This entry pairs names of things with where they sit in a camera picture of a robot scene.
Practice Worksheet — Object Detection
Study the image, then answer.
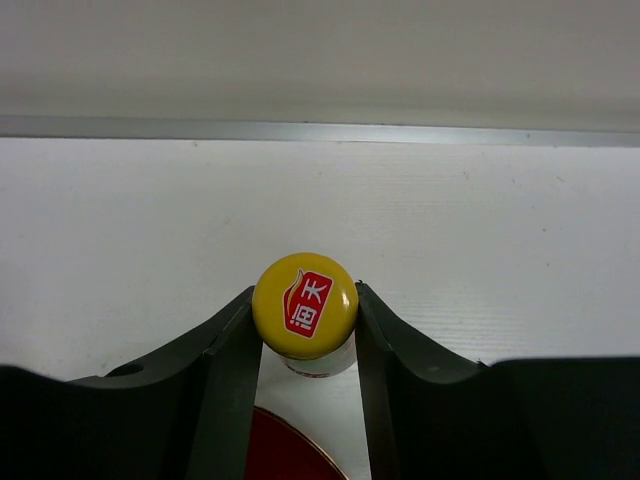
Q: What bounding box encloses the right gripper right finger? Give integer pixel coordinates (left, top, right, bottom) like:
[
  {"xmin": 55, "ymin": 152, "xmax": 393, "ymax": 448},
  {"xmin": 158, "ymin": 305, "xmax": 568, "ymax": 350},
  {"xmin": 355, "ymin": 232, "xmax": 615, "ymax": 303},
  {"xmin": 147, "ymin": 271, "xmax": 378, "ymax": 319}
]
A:
[{"xmin": 356, "ymin": 283, "xmax": 639, "ymax": 479}]

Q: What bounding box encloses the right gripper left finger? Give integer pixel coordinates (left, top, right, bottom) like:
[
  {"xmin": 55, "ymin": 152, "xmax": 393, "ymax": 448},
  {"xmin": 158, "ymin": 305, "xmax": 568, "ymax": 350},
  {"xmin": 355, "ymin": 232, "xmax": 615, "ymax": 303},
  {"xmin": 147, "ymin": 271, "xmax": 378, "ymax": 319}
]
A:
[{"xmin": 1, "ymin": 290, "xmax": 262, "ymax": 479}]

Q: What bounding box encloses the sauce bottle yellow cap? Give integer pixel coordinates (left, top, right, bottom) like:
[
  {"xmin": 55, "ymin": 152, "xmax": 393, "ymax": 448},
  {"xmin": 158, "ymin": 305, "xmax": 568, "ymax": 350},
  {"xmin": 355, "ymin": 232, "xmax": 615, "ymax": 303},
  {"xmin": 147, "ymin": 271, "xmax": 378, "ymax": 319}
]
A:
[{"xmin": 251, "ymin": 252, "xmax": 359, "ymax": 378}]

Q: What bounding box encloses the red round tray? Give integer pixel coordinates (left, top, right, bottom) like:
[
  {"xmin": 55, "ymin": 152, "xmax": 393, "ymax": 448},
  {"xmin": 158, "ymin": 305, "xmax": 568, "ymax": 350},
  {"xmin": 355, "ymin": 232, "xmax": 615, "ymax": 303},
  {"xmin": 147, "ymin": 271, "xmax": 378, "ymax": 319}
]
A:
[{"xmin": 244, "ymin": 406, "xmax": 347, "ymax": 480}]

